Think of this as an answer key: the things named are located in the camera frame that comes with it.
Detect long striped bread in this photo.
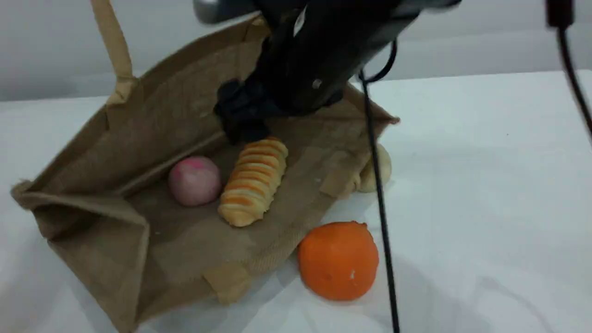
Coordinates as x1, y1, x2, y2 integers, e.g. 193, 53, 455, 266
217, 137, 289, 228

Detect brown jute bag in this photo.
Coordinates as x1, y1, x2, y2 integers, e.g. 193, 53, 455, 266
10, 0, 401, 333

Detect long black hanging cable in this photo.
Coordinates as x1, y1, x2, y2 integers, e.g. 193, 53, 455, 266
358, 39, 401, 333

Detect black cable with thick connector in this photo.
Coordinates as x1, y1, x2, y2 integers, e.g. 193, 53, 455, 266
545, 0, 592, 144

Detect pink peach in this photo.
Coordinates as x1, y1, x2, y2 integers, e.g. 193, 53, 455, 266
167, 156, 222, 207

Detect pale round bun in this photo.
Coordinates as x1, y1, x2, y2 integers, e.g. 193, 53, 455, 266
358, 143, 393, 193

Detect orange fruit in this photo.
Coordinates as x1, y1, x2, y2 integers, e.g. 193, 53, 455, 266
297, 221, 380, 302

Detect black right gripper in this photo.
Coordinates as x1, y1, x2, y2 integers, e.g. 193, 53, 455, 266
214, 2, 404, 145

